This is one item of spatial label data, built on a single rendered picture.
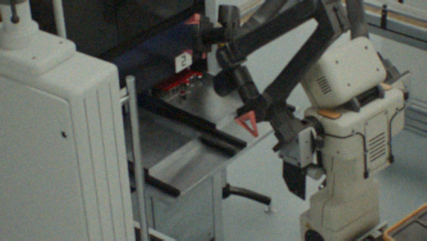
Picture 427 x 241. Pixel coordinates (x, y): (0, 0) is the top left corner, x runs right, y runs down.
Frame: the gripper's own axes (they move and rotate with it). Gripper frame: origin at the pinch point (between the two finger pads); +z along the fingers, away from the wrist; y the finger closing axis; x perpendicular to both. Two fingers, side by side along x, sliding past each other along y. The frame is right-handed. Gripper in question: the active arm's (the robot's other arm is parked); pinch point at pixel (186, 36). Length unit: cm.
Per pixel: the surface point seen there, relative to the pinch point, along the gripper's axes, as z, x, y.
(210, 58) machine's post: 17.8, 33.2, 2.2
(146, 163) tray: 4.4, -9.2, 43.8
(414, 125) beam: -18, 130, 18
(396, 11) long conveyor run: -21, 103, -27
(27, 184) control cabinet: -17, -73, 52
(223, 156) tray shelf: -13.0, 9.0, 39.4
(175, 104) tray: 19.0, 17.4, 21.7
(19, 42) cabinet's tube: -28, -89, 16
